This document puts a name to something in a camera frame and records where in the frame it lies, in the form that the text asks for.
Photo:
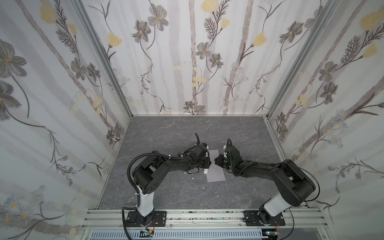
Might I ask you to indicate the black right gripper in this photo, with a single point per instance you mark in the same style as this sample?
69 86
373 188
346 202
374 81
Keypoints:
221 160

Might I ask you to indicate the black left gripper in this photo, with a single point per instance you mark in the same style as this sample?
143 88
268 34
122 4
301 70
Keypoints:
205 162

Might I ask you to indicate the grey paper envelope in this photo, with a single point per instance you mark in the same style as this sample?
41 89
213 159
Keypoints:
214 173

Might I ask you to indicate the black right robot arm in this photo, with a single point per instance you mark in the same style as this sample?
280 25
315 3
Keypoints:
292 182

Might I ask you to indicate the white slotted cable duct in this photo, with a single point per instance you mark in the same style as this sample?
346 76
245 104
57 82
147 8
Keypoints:
202 234

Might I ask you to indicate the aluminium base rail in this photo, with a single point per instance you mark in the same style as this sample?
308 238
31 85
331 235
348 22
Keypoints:
296 218

